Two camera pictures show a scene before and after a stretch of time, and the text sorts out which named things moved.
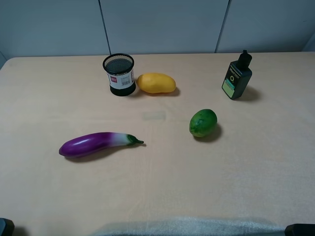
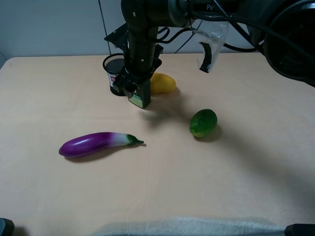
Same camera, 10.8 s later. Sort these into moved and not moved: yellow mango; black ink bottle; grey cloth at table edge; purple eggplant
Moved: black ink bottle
Not moved: purple eggplant; grey cloth at table edge; yellow mango
